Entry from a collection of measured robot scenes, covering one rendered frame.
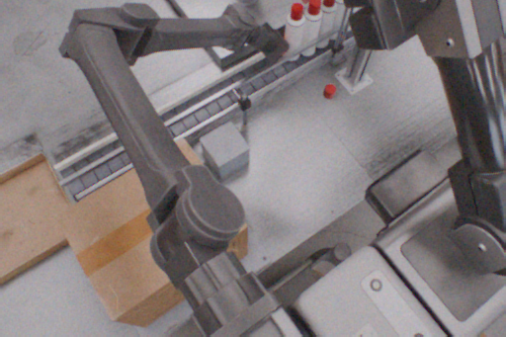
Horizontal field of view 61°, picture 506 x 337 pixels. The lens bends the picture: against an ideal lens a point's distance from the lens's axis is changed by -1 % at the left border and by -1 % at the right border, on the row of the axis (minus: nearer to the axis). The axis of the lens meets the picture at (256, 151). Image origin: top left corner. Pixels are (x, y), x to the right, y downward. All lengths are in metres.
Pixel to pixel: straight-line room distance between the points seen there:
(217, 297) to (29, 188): 0.94
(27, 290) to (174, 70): 0.73
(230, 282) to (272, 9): 1.11
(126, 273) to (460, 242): 0.60
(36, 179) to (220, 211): 0.89
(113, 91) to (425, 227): 0.42
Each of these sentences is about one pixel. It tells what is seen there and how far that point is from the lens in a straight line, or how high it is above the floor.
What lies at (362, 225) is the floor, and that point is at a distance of 2.09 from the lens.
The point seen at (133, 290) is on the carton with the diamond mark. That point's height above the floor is 1.12.
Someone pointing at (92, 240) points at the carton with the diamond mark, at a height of 1.12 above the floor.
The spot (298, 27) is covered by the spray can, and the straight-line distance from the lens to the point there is 1.22.
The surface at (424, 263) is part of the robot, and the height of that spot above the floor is 1.53.
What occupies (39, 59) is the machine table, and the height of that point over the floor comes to 0.83.
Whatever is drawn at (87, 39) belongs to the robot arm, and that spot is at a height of 1.45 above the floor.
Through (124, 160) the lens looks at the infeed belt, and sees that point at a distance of 1.22.
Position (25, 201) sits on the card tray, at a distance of 1.33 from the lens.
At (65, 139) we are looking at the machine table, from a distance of 1.36.
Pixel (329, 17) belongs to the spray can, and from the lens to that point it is 1.28.
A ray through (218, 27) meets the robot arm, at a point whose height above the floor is 1.21.
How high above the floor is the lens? 1.96
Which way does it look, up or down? 65 degrees down
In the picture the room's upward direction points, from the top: 2 degrees clockwise
